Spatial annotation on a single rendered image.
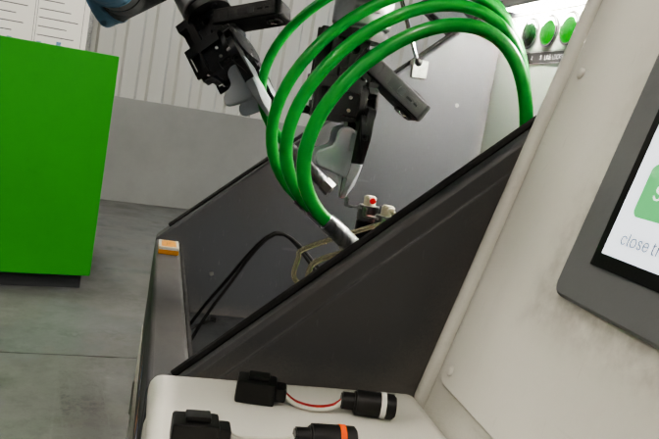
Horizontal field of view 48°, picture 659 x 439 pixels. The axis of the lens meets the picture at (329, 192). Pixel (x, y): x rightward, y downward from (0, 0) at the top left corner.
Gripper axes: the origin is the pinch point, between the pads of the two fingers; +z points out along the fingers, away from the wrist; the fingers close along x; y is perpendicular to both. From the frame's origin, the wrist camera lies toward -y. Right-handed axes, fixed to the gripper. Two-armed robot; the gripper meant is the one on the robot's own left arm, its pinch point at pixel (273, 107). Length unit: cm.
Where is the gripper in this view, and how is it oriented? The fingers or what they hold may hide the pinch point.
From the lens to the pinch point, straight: 106.8
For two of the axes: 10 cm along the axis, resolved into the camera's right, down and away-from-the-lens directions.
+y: -8.3, 5.3, 2.0
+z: 4.4, 8.3, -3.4
